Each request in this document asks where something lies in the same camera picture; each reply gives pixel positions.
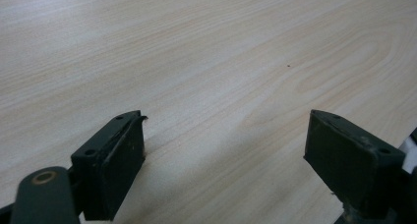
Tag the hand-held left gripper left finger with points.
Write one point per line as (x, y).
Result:
(108, 171)

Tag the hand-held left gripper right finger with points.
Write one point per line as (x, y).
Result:
(347, 165)

